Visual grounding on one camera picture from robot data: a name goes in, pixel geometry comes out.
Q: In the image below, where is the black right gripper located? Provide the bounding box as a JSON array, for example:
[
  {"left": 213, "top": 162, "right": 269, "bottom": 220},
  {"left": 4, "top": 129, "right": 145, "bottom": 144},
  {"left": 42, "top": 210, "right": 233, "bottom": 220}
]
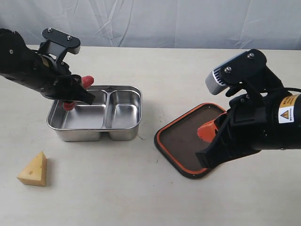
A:
[{"left": 196, "top": 70, "right": 282, "bottom": 169}]

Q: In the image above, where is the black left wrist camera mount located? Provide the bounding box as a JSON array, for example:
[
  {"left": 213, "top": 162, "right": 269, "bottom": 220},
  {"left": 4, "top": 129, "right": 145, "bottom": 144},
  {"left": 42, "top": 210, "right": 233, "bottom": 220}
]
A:
[{"left": 38, "top": 27, "right": 81, "bottom": 64}]

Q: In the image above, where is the stainless steel lunch box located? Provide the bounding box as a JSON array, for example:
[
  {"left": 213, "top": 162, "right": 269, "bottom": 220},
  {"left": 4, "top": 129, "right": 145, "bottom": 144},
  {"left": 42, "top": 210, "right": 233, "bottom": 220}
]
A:
[{"left": 47, "top": 85, "right": 143, "bottom": 142}]

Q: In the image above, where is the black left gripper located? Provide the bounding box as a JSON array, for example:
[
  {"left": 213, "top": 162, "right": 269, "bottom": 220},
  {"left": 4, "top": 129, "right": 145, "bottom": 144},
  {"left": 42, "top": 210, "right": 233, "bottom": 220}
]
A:
[{"left": 32, "top": 54, "right": 95, "bottom": 105}]

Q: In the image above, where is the yellow toy cheese wedge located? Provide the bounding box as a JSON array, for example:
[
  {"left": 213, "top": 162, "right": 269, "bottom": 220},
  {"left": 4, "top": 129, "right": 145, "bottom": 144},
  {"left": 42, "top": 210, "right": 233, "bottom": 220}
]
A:
[{"left": 16, "top": 151, "right": 48, "bottom": 186}]

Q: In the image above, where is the red toy sausage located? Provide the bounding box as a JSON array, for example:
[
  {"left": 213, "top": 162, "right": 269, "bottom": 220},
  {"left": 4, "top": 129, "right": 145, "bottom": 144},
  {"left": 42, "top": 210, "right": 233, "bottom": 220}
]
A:
[{"left": 62, "top": 75, "right": 95, "bottom": 111}]

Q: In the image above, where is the grey-blue backdrop cloth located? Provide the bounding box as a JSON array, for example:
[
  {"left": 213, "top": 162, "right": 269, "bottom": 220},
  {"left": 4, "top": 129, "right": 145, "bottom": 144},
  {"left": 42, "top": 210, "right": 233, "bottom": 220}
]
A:
[{"left": 0, "top": 0, "right": 301, "bottom": 50}]

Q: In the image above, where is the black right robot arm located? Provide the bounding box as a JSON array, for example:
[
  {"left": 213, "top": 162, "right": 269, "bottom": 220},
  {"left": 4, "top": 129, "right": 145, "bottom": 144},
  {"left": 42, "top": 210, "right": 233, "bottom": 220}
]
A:
[{"left": 196, "top": 69, "right": 301, "bottom": 169}]

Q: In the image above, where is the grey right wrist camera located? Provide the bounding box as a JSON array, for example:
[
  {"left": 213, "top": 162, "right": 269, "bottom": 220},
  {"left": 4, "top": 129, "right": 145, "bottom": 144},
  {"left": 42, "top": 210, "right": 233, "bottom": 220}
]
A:
[{"left": 205, "top": 49, "right": 267, "bottom": 95}]

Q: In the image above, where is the dark transparent lunch box lid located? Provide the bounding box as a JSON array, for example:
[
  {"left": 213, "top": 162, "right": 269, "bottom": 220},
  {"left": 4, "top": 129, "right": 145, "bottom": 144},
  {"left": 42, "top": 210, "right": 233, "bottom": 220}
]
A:
[{"left": 154, "top": 103, "right": 226, "bottom": 179}]

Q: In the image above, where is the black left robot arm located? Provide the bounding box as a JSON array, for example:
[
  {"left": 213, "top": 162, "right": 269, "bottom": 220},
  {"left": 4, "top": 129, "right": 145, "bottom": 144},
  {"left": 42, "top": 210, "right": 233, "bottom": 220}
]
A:
[{"left": 0, "top": 27, "right": 95, "bottom": 105}]

